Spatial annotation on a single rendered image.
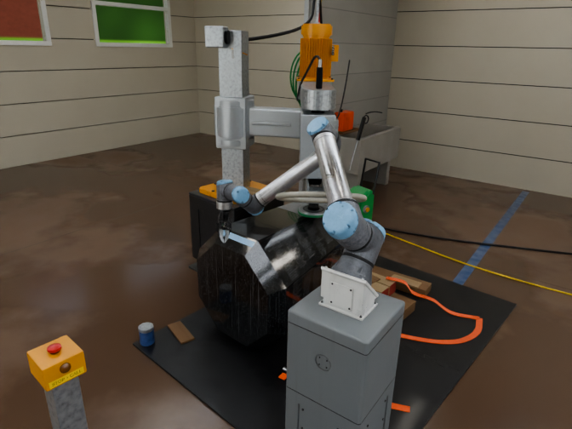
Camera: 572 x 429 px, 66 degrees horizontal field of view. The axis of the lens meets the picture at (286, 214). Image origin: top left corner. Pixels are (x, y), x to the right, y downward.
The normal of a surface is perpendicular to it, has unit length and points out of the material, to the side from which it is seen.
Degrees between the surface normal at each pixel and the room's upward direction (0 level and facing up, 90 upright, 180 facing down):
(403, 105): 90
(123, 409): 0
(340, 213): 52
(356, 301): 90
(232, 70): 90
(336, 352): 90
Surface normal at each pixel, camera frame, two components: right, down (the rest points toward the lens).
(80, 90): 0.81, 0.22
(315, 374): -0.59, 0.28
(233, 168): -0.21, 0.34
